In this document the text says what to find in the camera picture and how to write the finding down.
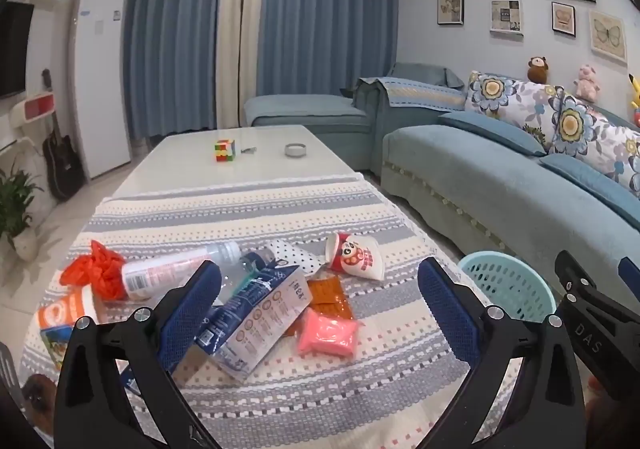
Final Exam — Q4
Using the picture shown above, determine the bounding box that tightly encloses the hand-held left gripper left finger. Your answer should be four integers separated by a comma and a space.
54, 259, 223, 449

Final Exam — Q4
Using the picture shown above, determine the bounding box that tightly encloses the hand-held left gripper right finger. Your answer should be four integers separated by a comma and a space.
417, 256, 586, 449

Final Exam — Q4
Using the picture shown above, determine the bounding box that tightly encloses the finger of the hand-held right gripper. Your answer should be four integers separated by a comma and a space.
618, 256, 640, 292
555, 250, 596, 302

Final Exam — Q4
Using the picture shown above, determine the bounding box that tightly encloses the white bottle with pink label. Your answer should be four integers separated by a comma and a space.
121, 240, 242, 301

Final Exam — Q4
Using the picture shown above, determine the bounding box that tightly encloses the teal plastic basket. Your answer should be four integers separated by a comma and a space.
459, 251, 557, 325

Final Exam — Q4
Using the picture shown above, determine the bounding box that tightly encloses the orange paper cup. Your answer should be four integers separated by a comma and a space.
37, 285, 103, 372

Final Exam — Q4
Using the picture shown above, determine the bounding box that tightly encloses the blue and white carton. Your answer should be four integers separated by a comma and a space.
192, 265, 314, 384

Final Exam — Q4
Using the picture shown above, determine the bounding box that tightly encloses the clear plastic water bottle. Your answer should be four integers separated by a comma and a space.
215, 249, 276, 305

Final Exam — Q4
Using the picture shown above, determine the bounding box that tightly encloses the blue cushion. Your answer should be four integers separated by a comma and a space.
439, 111, 548, 157
540, 154, 640, 212

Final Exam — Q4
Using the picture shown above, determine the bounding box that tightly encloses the orange plastic bag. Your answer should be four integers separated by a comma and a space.
60, 240, 128, 302

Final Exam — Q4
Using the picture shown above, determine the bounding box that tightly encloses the panda print paper cup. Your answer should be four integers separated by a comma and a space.
325, 232, 386, 282

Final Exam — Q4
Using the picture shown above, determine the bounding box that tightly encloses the light blue sofa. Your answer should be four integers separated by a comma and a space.
245, 63, 640, 325

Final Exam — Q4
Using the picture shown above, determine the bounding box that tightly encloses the white dotted paper wrapper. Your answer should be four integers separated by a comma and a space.
265, 239, 326, 277

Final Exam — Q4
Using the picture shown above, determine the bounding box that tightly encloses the orange snack packet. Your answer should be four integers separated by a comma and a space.
306, 275, 353, 321

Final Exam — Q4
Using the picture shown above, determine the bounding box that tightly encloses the pink packet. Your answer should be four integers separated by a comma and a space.
297, 308, 360, 357

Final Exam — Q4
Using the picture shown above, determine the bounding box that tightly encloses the white coffee table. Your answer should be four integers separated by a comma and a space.
111, 125, 368, 202

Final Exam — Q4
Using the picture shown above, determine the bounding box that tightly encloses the floral cushion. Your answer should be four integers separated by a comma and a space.
465, 71, 563, 150
550, 89, 640, 200

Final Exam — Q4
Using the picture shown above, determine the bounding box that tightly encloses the striped tablecloth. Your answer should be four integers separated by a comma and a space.
20, 176, 521, 449

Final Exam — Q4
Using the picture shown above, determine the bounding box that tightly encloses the pink plush toy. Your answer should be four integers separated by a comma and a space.
574, 65, 601, 102

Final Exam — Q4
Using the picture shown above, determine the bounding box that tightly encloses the black guitar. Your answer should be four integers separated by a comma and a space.
41, 69, 85, 202

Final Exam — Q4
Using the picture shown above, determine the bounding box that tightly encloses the brown plush toy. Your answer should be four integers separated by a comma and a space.
527, 56, 551, 84

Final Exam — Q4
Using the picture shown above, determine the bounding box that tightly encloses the green potted plant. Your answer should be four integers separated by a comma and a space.
0, 164, 46, 262

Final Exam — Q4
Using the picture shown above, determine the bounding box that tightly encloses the white refrigerator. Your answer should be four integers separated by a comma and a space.
74, 0, 132, 180

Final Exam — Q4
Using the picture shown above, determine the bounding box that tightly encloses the blue curtain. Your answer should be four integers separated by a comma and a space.
255, 0, 401, 100
112, 0, 231, 140

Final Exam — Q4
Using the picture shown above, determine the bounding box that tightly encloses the cream curtain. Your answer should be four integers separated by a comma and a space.
215, 0, 271, 130

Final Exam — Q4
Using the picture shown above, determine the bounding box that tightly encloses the black television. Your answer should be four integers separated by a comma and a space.
0, 1, 35, 100

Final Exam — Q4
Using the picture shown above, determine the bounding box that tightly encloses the white butterfly picture frame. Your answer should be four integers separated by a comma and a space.
588, 10, 627, 64

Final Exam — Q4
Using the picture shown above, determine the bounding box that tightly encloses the black butterfly picture frame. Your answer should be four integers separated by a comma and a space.
551, 2, 576, 36

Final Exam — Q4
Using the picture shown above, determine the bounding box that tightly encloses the red and white wall shelf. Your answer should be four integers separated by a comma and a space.
10, 94, 55, 124

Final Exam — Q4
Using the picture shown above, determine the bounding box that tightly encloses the white collage picture frame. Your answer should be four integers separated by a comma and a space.
490, 0, 524, 37

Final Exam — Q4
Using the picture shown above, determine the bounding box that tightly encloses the tall black picture frame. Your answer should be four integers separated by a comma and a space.
437, 0, 464, 26

